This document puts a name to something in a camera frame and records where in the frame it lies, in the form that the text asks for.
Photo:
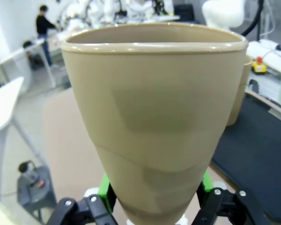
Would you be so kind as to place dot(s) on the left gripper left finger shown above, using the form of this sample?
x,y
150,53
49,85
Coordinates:
x,y
93,208

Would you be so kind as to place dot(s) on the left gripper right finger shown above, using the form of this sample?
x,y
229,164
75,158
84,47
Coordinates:
x,y
224,206

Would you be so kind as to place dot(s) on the tall brown cup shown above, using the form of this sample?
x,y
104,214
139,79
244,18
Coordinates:
x,y
154,105
238,93

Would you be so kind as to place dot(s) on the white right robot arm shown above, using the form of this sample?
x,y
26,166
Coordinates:
x,y
222,11

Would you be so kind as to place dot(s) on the grey metal step stool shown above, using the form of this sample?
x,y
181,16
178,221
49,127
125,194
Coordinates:
x,y
37,194

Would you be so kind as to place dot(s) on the black plastic tray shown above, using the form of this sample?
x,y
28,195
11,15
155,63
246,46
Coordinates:
x,y
253,152

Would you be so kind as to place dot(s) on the large white table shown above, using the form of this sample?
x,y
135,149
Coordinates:
x,y
2,105

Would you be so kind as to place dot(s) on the yellow emergency stop button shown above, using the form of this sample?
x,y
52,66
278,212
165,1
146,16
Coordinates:
x,y
258,68

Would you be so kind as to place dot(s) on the long white desk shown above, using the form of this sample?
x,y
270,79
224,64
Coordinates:
x,y
18,50

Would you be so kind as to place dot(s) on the person in black top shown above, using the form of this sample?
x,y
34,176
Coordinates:
x,y
42,23

